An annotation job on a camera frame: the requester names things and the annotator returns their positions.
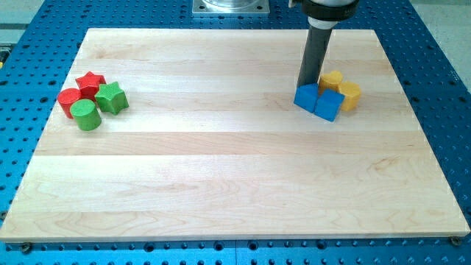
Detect wooden board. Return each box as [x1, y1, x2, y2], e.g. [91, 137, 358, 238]
[1, 28, 470, 242]

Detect blue perforated table plate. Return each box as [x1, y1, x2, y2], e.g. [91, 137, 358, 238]
[1, 0, 470, 264]

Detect green star block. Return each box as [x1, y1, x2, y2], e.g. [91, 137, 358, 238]
[95, 82, 129, 115]

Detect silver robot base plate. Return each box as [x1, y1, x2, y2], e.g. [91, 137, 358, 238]
[192, 0, 270, 15]

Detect blue cube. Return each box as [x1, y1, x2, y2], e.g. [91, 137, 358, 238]
[314, 89, 344, 122]

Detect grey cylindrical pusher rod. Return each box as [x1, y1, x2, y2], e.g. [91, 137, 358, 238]
[297, 26, 332, 87]

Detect red star block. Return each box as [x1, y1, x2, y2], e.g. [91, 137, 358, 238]
[75, 71, 106, 101]

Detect red cylinder block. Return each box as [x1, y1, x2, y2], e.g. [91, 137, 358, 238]
[57, 88, 82, 119]

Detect blue block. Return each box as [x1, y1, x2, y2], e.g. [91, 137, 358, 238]
[294, 83, 319, 113]

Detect yellow heart block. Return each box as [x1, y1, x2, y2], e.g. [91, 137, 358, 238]
[319, 71, 343, 95]

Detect yellow hexagon block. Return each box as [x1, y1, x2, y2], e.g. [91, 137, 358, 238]
[339, 82, 361, 111]

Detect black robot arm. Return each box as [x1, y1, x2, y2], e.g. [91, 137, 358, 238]
[288, 0, 360, 87]

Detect green cylinder block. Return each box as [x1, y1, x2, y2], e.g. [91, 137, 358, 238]
[70, 99, 102, 131]

